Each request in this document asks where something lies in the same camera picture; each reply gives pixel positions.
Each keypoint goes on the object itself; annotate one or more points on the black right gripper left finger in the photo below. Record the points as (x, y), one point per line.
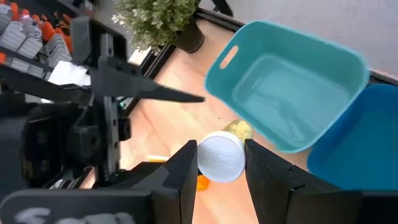
(168, 196)

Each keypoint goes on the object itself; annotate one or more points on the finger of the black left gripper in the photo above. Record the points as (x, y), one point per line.
(130, 81)

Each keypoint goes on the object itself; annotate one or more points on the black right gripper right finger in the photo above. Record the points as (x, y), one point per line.
(280, 196)

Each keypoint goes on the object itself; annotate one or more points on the orange pill bottle white cap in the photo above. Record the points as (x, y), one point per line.
(158, 158)
(202, 183)

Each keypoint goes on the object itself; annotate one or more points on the small yellow pill bottle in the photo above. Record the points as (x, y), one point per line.
(220, 157)

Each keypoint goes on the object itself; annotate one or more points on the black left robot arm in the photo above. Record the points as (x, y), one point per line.
(12, 140)

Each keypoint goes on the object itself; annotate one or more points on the blue plastic bin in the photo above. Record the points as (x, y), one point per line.
(357, 146)

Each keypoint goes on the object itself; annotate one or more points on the teal plastic bin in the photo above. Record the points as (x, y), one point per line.
(295, 102)

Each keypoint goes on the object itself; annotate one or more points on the white paper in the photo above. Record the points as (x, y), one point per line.
(68, 73)

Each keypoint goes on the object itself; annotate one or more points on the potted green plant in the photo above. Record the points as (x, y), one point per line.
(155, 18)

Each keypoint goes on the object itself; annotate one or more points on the storage rack orange grey parts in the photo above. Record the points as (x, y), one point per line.
(28, 40)

